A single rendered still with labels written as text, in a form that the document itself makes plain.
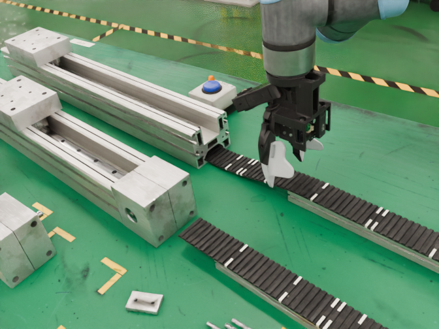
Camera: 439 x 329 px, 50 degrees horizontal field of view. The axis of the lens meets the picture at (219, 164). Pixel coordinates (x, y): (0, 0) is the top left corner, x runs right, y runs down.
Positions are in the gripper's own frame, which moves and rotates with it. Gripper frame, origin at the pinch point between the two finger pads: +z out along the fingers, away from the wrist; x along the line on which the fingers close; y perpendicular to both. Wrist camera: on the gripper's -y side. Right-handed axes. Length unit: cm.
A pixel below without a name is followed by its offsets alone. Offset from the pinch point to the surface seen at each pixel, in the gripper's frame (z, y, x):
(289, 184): 2.1, 2.0, -1.1
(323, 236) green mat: 5.3, 11.9, -5.5
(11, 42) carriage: -7, -87, -5
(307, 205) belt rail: 4.3, 6.4, -1.9
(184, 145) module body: 0.2, -20.3, -5.0
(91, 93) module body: -2, -52, -5
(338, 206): 2.0, 11.9, -1.1
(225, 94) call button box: -0.4, -25.7, 13.3
